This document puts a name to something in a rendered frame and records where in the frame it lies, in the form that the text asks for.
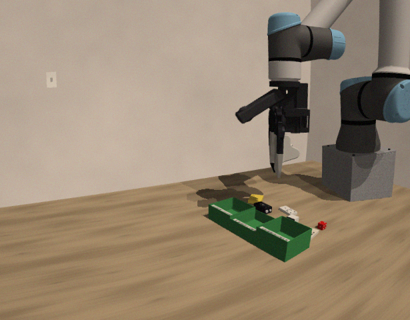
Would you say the white domino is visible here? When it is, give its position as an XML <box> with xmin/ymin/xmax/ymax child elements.
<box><xmin>279</xmin><ymin>206</ymin><xmax>297</xmax><ymax>215</ymax></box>
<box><xmin>311</xmin><ymin>228</ymin><xmax>319</xmax><ymax>240</ymax></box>

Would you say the green rack of labelled bins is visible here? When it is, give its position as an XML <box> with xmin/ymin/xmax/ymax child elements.
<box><xmin>208</xmin><ymin>197</ymin><xmax>312</xmax><ymax>262</ymax></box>

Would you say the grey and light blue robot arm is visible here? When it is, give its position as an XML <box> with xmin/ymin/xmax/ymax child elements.
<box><xmin>235</xmin><ymin>0</ymin><xmax>410</xmax><ymax>153</ymax></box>

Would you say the black 9v battery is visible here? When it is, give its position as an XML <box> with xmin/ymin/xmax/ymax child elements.
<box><xmin>254</xmin><ymin>201</ymin><xmax>272</xmax><ymax>214</ymax></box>

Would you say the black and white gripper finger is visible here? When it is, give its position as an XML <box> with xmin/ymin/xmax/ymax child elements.
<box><xmin>269</xmin><ymin>128</ymin><xmax>275</xmax><ymax>173</ymax></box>
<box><xmin>274</xmin><ymin>118</ymin><xmax>299</xmax><ymax>178</ymax></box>

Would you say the red die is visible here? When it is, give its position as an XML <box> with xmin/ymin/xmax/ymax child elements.
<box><xmin>317</xmin><ymin>221</ymin><xmax>327</xmax><ymax>230</ymax></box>

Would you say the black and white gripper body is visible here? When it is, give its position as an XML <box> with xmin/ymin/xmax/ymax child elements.
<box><xmin>269</xmin><ymin>81</ymin><xmax>310</xmax><ymax>134</ymax></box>

